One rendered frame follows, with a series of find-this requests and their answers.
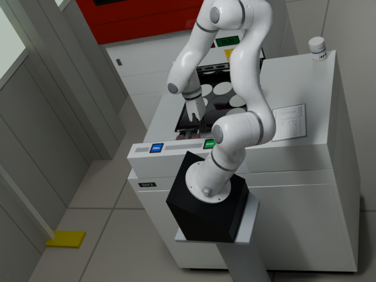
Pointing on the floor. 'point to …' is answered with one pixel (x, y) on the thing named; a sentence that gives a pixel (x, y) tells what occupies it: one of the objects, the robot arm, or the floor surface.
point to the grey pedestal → (241, 247)
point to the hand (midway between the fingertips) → (202, 127)
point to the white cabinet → (283, 214)
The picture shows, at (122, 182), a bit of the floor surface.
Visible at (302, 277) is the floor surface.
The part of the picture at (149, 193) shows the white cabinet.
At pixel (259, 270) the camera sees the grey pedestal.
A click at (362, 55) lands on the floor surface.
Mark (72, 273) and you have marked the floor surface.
